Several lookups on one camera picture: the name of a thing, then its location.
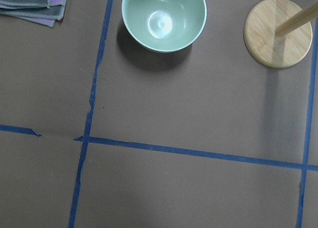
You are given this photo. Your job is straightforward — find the green bowl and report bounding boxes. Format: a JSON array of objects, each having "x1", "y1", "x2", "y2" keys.
[{"x1": 121, "y1": 0, "x2": 207, "y2": 53}]

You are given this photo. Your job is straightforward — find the wooden mug stand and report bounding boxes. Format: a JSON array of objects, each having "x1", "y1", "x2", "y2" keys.
[{"x1": 243, "y1": 0, "x2": 318, "y2": 69}]

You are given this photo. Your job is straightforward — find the grey purple folded cloths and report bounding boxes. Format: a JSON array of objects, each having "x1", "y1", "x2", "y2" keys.
[{"x1": 0, "y1": 0, "x2": 67, "y2": 27}]

